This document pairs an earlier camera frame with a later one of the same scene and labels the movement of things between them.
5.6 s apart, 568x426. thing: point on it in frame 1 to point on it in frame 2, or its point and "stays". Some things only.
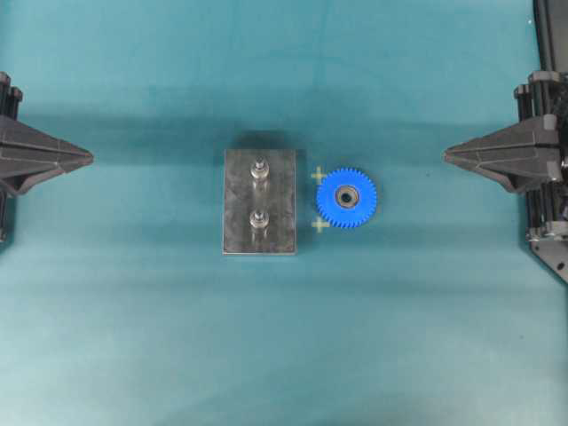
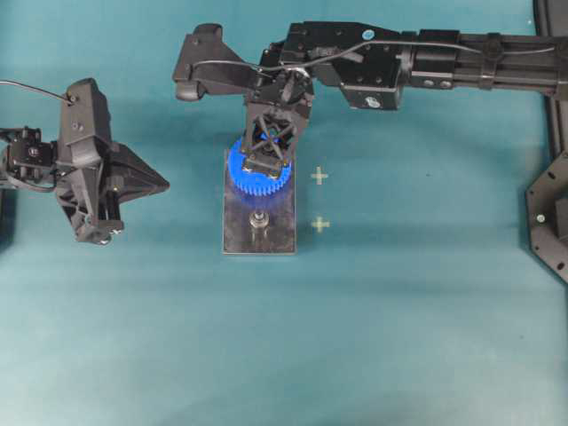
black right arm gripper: x=543 y=105 to x=284 y=85
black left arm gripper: x=53 y=157 to x=90 y=191
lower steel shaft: x=258 y=220 stays
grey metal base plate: x=259 y=207 stays
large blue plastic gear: x=346 y=197 to x=256 y=183
